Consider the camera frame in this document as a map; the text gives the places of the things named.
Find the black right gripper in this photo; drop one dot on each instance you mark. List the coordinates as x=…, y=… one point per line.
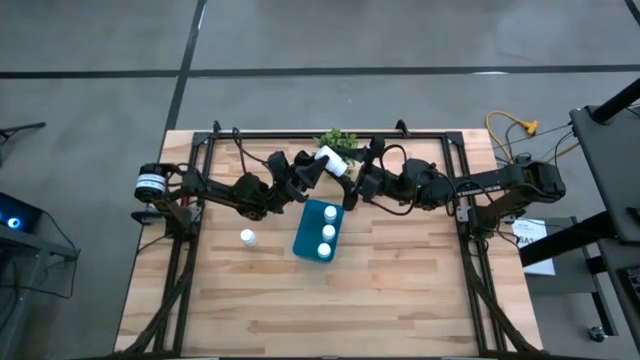
x=380, y=185

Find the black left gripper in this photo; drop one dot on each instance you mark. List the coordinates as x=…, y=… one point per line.
x=285, y=182

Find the blue plastic basket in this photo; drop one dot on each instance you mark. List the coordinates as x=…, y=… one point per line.
x=307, y=235

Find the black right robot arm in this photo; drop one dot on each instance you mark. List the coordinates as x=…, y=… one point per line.
x=500, y=182

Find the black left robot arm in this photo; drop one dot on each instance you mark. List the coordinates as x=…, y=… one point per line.
x=215, y=190

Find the small green potted plant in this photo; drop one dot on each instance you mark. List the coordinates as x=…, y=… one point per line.
x=340, y=137

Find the white paper sheet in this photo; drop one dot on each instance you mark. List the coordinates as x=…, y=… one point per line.
x=537, y=235

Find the black cart beam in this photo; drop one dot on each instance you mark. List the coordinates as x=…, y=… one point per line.
x=565, y=241

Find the black cart top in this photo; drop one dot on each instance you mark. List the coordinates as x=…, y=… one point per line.
x=612, y=165

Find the black stand pole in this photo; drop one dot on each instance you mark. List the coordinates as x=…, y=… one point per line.
x=617, y=102

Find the grey metal stand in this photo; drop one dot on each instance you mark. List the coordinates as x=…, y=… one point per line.
x=45, y=247

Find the black device with blue light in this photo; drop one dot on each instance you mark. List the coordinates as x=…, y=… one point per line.
x=27, y=215

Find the black tripod leg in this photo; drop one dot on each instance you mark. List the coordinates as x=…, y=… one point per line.
x=25, y=127

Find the black caster wheel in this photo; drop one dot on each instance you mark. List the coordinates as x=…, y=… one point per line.
x=597, y=333

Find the black aluminium table frame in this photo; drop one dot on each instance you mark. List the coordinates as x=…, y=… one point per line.
x=280, y=135

